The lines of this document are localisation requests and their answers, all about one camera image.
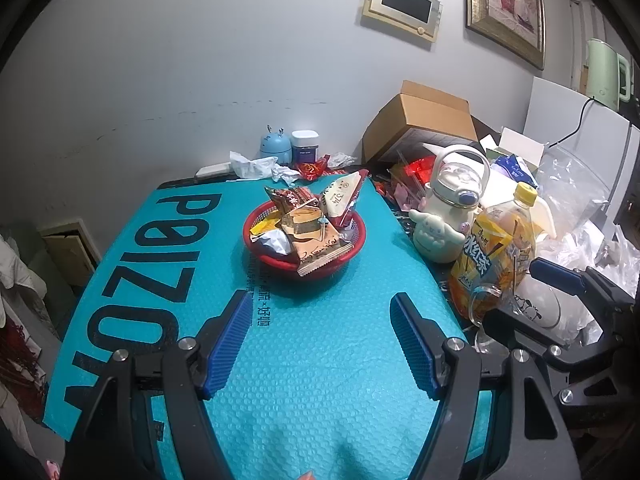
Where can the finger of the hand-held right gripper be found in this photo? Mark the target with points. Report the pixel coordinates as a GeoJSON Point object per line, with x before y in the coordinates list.
{"type": "Point", "coordinates": [555, 275]}
{"type": "Point", "coordinates": [510, 325]}

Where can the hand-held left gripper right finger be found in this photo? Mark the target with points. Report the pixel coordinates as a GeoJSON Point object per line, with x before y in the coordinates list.
{"type": "Point", "coordinates": [415, 347]}

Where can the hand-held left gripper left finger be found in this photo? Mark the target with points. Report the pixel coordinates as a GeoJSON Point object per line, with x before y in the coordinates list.
{"type": "Point", "coordinates": [227, 345]}

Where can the red plastic mesh basket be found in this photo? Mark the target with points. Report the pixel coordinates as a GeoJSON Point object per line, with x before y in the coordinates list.
{"type": "Point", "coordinates": [266, 261]}

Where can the yellow candy packet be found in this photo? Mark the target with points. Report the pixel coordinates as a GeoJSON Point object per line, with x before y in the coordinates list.
{"type": "Point", "coordinates": [261, 229]}

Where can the tan snack packet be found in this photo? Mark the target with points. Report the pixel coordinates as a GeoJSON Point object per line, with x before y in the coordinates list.
{"type": "Point", "coordinates": [320, 256]}

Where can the clear plastic snack packet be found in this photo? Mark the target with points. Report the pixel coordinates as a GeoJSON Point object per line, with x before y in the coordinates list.
{"type": "Point", "coordinates": [302, 221]}

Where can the brown cereal packet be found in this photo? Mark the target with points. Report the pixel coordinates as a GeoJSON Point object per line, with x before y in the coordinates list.
{"type": "Point", "coordinates": [292, 199]}

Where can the white triangular snack packet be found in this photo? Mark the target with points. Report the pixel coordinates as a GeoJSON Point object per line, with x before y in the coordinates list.
{"type": "Point", "coordinates": [342, 195]}

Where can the white panda print bowl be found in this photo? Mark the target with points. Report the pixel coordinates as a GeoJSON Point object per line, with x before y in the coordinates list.
{"type": "Point", "coordinates": [540, 305]}

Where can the clear glass mug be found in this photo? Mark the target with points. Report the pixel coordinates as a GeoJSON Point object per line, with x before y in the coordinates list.
{"type": "Point", "coordinates": [482, 300]}

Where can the white plastic bags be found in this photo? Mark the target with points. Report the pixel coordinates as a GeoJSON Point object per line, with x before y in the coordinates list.
{"type": "Point", "coordinates": [600, 250]}

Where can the yellow iced tea bottle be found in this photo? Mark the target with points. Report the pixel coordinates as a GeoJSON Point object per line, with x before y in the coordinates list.
{"type": "Point", "coordinates": [492, 260]}

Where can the teal bubble mailer mat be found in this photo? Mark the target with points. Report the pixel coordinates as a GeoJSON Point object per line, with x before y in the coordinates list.
{"type": "Point", "coordinates": [310, 385]}

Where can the clear plastic bag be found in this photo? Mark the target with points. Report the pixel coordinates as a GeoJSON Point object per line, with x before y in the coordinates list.
{"type": "Point", "coordinates": [575, 180]}

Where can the blue and white bag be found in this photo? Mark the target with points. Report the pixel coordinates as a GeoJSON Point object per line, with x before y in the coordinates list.
{"type": "Point", "coordinates": [515, 167]}

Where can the cream cartoon water bottle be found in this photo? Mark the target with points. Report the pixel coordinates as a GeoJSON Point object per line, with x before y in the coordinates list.
{"type": "Point", "coordinates": [450, 195]}

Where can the small white carton box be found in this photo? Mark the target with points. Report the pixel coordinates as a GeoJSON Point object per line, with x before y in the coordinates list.
{"type": "Point", "coordinates": [520, 142]}

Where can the white fridge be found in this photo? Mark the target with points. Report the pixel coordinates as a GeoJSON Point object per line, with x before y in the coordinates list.
{"type": "Point", "coordinates": [560, 110]}

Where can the white flat device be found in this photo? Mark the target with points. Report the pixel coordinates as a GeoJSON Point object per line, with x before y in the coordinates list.
{"type": "Point", "coordinates": [212, 172]}

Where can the red shiny box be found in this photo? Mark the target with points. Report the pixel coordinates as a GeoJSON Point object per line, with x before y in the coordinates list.
{"type": "Point", "coordinates": [419, 167]}

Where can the crumpled white tissue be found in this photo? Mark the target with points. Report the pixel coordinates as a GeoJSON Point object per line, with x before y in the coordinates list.
{"type": "Point", "coordinates": [285, 175]}

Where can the tan cardboard board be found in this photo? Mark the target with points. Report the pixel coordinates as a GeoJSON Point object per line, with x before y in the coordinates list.
{"type": "Point", "coordinates": [70, 250]}

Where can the red candy wrapper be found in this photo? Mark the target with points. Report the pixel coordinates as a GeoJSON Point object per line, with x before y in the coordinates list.
{"type": "Point", "coordinates": [311, 170]}

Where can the crumpled clear plastic wrapper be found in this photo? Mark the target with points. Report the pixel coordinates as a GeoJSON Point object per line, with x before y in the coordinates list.
{"type": "Point", "coordinates": [341, 160]}

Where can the blue cartoon humidifier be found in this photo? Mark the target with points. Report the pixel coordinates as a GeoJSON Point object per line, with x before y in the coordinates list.
{"type": "Point", "coordinates": [275, 149]}

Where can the open cardboard box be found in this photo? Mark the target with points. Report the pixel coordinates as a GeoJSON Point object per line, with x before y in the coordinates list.
{"type": "Point", "coordinates": [425, 120]}

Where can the red knitted cloth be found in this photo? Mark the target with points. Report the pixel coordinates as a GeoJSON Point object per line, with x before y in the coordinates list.
{"type": "Point", "coordinates": [22, 360]}

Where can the green electric kettle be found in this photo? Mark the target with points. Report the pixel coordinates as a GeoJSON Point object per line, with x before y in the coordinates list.
{"type": "Point", "coordinates": [605, 75]}

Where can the white dark-blue jar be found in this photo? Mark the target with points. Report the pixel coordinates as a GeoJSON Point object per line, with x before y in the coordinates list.
{"type": "Point", "coordinates": [305, 149]}

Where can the white quilted jacket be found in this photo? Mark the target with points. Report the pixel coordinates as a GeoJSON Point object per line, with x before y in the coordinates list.
{"type": "Point", "coordinates": [17, 270]}

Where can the gold framed picture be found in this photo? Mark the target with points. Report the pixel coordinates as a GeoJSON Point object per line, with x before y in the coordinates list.
{"type": "Point", "coordinates": [505, 5]}

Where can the cream wall intercom panel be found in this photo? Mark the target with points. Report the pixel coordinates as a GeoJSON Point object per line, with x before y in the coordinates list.
{"type": "Point", "coordinates": [402, 2]}

